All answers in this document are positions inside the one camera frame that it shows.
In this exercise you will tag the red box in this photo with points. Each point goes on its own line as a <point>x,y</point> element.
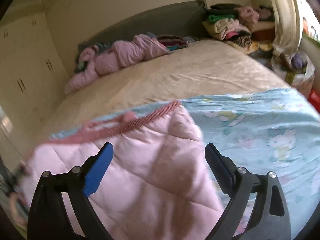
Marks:
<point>314,98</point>

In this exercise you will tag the dark striped folded garment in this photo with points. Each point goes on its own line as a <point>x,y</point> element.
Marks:
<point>172,42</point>

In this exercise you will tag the cream wardrobe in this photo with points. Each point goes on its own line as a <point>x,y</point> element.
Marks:
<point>32,84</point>

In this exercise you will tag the light pink quilted jacket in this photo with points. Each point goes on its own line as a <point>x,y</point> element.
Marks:
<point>157,185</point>

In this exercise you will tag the plastic bag of clothes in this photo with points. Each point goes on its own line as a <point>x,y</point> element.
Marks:
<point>296,69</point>

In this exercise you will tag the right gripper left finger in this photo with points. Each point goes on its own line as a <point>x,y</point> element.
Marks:
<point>48,217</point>

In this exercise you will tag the pile of folded clothes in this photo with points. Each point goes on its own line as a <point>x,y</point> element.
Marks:
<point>242,27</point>

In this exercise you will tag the beige bed sheet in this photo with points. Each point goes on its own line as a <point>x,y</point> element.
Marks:
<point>206,67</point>

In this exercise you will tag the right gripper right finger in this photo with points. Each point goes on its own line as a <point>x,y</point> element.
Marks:
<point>257,208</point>

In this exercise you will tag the cream curtain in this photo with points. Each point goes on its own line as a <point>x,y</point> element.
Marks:
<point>288,25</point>

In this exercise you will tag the dark grey headboard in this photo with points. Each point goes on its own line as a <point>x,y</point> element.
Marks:
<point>180,19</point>

